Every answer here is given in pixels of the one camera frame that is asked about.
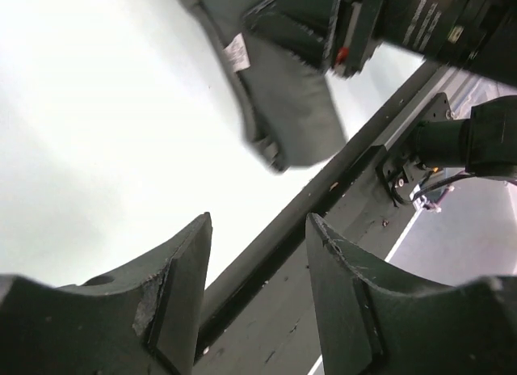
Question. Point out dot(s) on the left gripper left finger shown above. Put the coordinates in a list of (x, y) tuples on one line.
[(140, 318)]

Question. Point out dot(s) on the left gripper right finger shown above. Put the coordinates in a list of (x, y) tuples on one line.
[(375, 318)]

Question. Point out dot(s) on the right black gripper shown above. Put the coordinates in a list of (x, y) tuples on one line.
[(338, 35)]

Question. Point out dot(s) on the grey t shirt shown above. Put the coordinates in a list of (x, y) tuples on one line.
[(288, 115)]

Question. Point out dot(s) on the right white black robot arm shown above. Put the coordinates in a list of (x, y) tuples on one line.
[(478, 36)]

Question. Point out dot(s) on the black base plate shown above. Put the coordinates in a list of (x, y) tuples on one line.
[(261, 315)]

